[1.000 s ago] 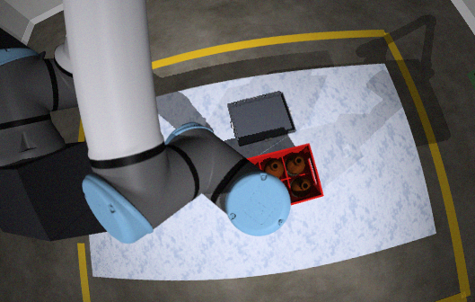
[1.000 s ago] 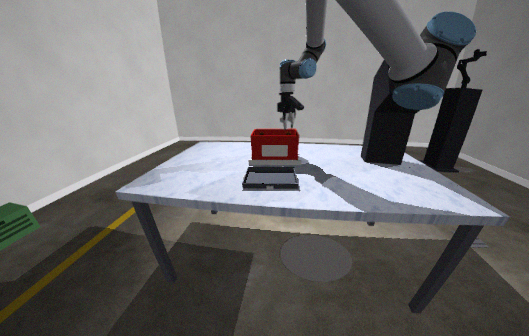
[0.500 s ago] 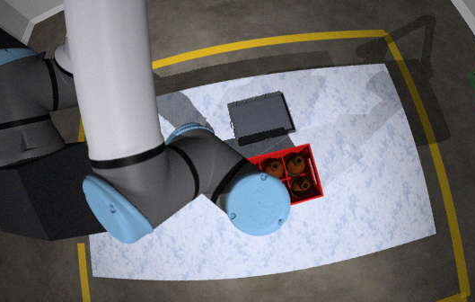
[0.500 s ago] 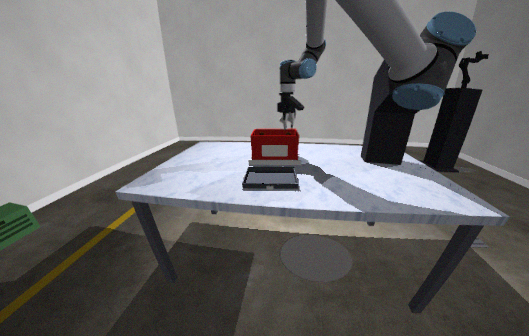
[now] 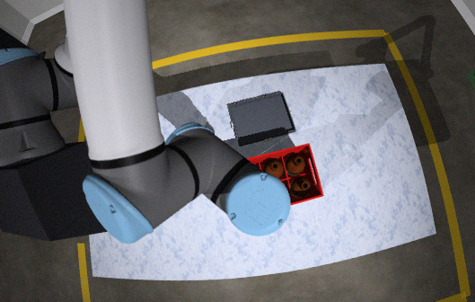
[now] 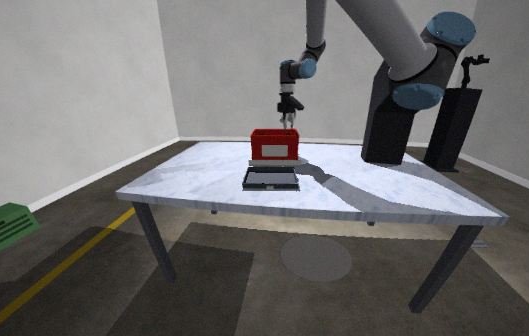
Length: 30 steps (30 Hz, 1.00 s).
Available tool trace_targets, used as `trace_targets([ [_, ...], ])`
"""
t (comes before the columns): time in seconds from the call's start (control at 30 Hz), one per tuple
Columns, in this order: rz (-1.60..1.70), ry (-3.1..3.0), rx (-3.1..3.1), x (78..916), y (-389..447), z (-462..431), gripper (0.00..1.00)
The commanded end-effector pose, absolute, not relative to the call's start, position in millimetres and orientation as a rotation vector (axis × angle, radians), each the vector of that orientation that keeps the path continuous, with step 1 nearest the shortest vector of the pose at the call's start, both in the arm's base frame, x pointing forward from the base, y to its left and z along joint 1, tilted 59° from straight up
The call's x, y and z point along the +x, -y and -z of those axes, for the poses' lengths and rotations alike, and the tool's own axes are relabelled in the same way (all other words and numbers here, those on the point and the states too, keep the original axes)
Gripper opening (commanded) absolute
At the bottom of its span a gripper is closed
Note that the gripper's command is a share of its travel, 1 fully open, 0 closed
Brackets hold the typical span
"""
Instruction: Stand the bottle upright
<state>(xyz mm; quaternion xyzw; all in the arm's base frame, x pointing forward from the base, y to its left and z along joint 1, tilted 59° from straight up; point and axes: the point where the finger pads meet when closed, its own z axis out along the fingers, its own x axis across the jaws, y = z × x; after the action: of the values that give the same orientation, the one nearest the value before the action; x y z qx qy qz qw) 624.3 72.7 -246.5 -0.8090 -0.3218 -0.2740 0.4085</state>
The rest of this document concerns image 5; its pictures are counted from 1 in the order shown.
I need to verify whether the orange-brown bottle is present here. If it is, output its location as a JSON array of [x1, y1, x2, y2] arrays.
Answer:
[[285, 155, 305, 176], [264, 159, 284, 179]]

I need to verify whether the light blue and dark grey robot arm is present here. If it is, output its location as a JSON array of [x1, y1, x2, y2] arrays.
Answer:
[[0, 0, 291, 244]]

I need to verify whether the red crate with dividers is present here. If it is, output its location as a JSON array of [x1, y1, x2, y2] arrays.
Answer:
[[246, 143, 323, 205]]

